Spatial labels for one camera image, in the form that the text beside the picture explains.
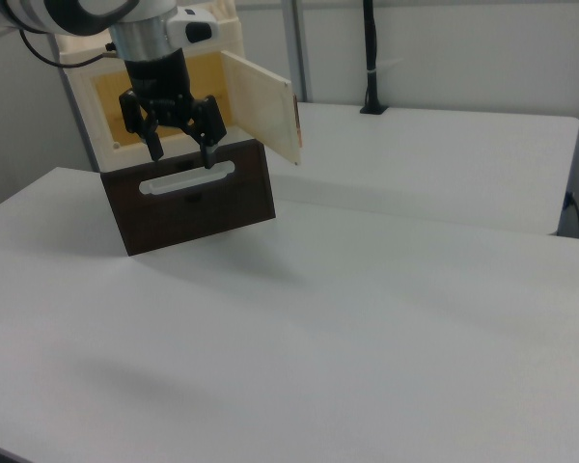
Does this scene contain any white zip tie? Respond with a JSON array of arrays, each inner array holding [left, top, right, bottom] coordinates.
[[366, 57, 404, 78]]

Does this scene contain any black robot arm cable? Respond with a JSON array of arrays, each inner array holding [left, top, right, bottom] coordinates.
[[18, 27, 123, 69]]

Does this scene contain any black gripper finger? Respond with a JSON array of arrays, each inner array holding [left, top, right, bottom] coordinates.
[[118, 88, 164, 163], [175, 94, 228, 171]]

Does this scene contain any cream wooden cabinet door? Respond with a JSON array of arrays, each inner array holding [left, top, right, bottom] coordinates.
[[219, 49, 302, 167]]

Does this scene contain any grey aluminium wall post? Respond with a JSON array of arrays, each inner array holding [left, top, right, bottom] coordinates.
[[280, 0, 311, 104]]

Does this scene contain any black clamped pole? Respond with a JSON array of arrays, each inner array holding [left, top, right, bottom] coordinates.
[[359, 0, 390, 116]]

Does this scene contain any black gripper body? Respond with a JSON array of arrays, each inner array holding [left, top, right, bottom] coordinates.
[[123, 46, 198, 130]]

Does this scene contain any cream wooden cabinet body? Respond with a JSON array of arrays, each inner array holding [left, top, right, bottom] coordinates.
[[58, 0, 255, 174]]

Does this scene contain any black cable at table side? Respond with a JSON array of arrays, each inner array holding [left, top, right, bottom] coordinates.
[[564, 191, 579, 238]]

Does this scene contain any dark brown wooden drawer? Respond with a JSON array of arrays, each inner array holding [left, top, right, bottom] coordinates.
[[98, 139, 277, 258]]

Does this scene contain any white drawer handle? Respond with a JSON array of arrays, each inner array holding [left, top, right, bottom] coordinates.
[[138, 160, 235, 198]]

